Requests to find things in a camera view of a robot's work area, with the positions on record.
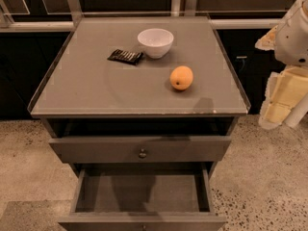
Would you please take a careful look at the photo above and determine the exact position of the white ceramic bowl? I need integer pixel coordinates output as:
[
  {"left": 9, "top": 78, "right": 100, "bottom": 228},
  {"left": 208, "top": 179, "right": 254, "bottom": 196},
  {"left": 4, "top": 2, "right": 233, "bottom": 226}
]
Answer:
[{"left": 138, "top": 28, "right": 174, "bottom": 59}]

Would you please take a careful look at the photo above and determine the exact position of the open grey middle drawer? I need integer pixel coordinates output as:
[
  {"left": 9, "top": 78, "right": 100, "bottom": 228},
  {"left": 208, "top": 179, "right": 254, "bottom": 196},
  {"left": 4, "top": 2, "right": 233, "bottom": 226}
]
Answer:
[{"left": 59, "top": 163, "right": 226, "bottom": 231}]

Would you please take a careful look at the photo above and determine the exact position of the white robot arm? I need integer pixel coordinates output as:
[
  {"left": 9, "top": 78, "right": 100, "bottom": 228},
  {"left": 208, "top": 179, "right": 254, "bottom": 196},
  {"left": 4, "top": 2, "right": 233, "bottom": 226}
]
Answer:
[{"left": 255, "top": 0, "right": 308, "bottom": 130}]

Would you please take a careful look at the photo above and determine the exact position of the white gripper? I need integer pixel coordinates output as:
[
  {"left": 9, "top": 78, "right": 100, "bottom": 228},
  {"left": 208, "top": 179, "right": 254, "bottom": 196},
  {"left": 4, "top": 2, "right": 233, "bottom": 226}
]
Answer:
[{"left": 255, "top": 3, "right": 308, "bottom": 130}]

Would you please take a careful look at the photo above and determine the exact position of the grey drawer cabinet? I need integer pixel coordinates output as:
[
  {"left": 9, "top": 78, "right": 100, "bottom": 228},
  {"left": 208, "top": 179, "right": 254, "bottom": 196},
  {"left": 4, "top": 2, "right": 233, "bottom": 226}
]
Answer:
[{"left": 27, "top": 15, "right": 251, "bottom": 231}]

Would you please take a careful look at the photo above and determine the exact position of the black snack packet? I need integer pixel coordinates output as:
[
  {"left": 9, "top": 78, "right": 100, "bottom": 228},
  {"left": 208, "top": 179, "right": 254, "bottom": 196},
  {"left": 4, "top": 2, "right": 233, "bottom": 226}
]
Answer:
[{"left": 108, "top": 49, "right": 143, "bottom": 65}]

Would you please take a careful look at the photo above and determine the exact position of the grey top drawer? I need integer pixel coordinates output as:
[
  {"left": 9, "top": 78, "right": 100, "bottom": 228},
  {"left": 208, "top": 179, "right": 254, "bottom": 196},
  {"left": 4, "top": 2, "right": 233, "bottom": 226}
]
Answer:
[{"left": 49, "top": 136, "right": 231, "bottom": 164}]

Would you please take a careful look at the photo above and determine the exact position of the round metal drawer knob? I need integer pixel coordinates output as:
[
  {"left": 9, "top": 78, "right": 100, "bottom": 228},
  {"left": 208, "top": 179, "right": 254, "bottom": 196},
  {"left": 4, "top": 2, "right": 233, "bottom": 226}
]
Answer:
[{"left": 139, "top": 149, "right": 147, "bottom": 159}]

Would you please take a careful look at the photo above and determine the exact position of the orange fruit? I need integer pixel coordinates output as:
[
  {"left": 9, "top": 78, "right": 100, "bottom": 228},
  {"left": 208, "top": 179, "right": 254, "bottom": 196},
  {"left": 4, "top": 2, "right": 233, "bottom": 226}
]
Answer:
[{"left": 169, "top": 65, "right": 193, "bottom": 90}]

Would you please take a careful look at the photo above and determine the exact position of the metal rail frame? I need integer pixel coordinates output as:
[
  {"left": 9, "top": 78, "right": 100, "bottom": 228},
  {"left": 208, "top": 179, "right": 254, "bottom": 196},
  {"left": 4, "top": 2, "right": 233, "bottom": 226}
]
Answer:
[{"left": 0, "top": 0, "right": 295, "bottom": 32}]

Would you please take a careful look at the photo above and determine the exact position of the white pipe leg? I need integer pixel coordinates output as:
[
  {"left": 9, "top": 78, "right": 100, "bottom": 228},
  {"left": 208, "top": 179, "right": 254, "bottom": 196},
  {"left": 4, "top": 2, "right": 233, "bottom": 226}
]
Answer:
[{"left": 285, "top": 93, "right": 308, "bottom": 127}]

